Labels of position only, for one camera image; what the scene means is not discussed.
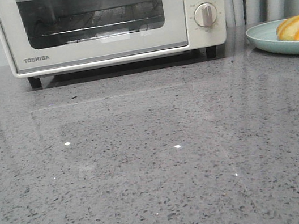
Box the glass oven door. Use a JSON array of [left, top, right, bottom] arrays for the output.
[[0, 0, 188, 74]]

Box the lower beige oven knob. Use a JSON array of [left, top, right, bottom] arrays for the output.
[[194, 3, 217, 28]]

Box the white Toshiba toaster oven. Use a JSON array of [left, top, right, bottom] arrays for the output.
[[0, 0, 227, 88]]

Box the light green plate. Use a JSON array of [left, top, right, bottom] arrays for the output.
[[246, 20, 299, 55]]

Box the metal wire oven rack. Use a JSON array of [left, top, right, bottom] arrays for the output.
[[33, 2, 164, 37]]

